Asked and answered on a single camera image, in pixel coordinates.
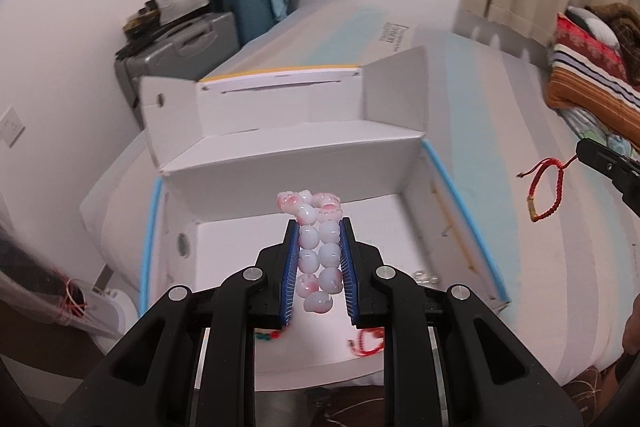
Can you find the white wall switch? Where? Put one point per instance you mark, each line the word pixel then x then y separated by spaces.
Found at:
pixel 10 127

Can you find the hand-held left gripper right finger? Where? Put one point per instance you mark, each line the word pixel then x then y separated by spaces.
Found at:
pixel 350 277

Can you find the floral quilt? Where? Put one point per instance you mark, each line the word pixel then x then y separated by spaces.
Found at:
pixel 600 127

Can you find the white cardboard box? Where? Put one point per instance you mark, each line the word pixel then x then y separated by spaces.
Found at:
pixel 300 107

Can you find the white cloth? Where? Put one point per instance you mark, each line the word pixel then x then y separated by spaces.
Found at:
pixel 590 22

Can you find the dark plastic bag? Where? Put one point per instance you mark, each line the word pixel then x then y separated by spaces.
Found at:
pixel 30 287

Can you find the striped pillow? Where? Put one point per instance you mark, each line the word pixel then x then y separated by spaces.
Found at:
pixel 585 72

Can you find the white appliance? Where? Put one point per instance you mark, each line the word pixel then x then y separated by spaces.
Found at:
pixel 112 312

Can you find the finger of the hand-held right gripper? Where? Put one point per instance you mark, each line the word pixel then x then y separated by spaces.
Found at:
pixel 600 154
pixel 630 184

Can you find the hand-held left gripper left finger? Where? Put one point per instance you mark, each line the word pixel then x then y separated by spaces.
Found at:
pixel 289 277

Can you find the blue suitcase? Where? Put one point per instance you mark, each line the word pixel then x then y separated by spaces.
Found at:
pixel 250 2

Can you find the dark stacked boxes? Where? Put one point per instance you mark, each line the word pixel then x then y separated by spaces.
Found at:
pixel 142 17

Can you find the brown blanket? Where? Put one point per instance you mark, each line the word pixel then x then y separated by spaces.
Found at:
pixel 620 19

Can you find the grey suitcase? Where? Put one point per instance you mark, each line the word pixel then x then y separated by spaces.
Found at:
pixel 175 52

